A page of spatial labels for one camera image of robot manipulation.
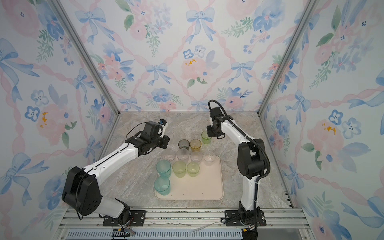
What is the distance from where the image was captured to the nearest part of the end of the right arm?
0.70 metres

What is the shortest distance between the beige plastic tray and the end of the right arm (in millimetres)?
191

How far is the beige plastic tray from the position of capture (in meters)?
0.82
